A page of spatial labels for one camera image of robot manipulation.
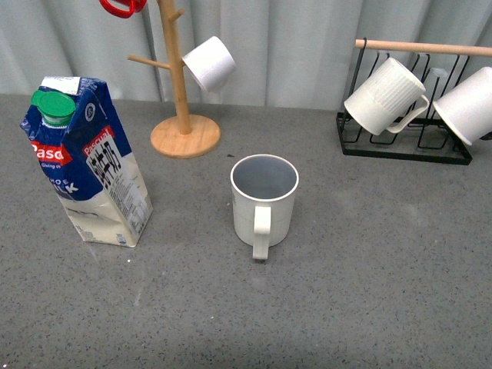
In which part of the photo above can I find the cream mug grey inside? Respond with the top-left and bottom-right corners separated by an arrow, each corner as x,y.
230,154 -> 299,261

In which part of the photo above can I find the blue white milk carton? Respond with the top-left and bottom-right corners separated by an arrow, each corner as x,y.
20,77 -> 153,248

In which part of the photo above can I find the small white cup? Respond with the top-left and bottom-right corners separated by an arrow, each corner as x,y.
182,36 -> 237,92

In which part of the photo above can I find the wooden mug tree stand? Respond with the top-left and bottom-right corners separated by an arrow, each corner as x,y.
128,1 -> 221,158

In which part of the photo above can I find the cream ribbed mug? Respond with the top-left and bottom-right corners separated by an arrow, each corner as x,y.
344,58 -> 430,135

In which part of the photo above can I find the red plastic mug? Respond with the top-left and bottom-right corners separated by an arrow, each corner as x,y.
99,0 -> 147,18

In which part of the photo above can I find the black wire mug rack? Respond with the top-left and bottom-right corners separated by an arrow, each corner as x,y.
336,38 -> 491,165

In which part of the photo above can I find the white mug black handle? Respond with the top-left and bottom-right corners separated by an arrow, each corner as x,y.
433,66 -> 491,146

